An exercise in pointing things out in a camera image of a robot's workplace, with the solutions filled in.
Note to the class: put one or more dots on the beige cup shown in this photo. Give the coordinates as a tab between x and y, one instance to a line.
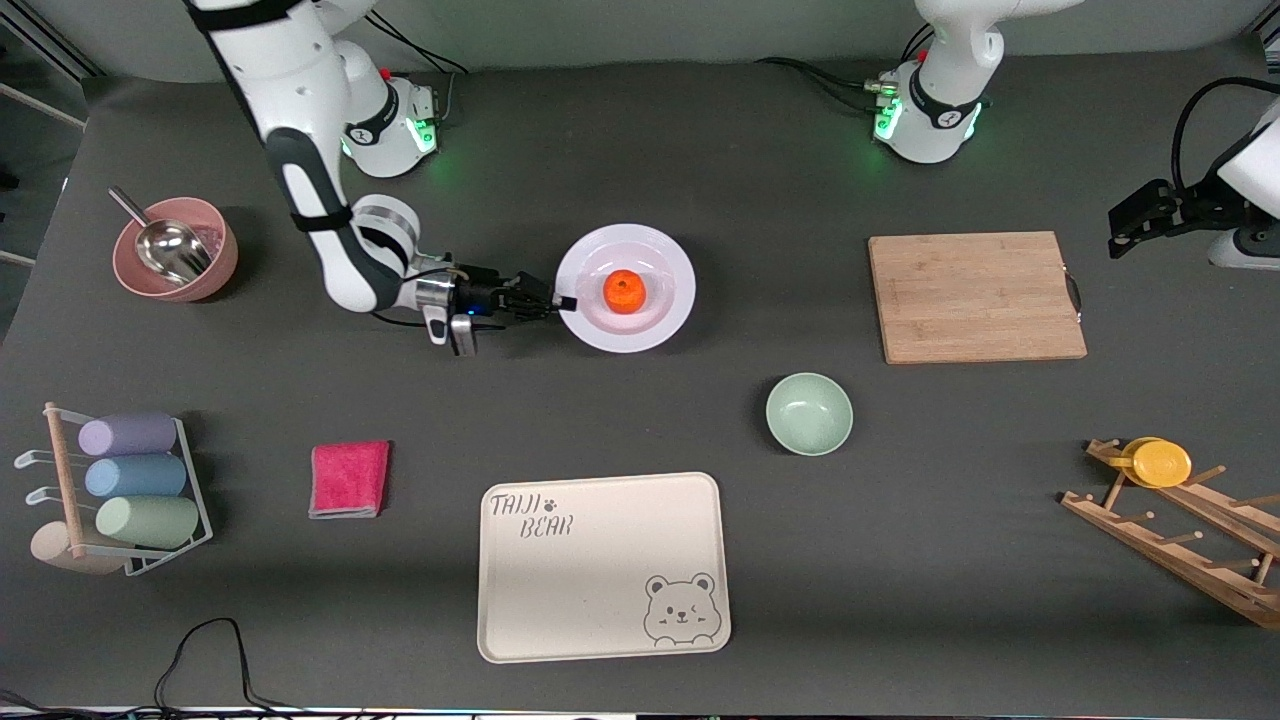
50	548

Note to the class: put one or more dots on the pink bowl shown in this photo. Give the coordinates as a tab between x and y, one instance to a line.
215	270

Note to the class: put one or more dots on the pink folded cloth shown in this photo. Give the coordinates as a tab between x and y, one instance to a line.
348	478

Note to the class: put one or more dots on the orange fruit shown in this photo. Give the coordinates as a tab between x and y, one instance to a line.
625	292

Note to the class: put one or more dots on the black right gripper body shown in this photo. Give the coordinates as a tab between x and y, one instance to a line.
484	296

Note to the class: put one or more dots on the blue cup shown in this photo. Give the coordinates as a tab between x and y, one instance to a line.
135	476

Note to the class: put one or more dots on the wooden peg dish rack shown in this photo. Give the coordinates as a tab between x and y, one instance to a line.
1160	545

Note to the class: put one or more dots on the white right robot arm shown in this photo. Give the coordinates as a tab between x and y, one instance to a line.
300	150

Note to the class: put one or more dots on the wooden cutting board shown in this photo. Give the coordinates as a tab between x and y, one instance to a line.
960	290

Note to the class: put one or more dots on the light green bowl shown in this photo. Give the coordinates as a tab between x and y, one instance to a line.
809	413

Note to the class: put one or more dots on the purple cup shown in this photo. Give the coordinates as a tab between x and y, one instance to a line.
130	434

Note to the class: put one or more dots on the white round plate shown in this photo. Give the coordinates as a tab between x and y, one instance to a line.
670	260

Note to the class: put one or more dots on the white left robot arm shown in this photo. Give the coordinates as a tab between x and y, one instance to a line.
950	60

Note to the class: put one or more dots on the yellow cup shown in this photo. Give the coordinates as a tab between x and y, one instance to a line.
1160	464

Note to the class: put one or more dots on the green cup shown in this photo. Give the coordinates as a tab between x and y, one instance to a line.
150	521

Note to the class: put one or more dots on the beige bear print tray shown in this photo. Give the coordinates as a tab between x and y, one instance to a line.
590	590

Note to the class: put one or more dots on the metal scoop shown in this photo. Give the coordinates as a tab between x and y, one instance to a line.
170	250

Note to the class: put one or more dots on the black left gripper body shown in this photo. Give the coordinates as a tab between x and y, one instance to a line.
1190	210

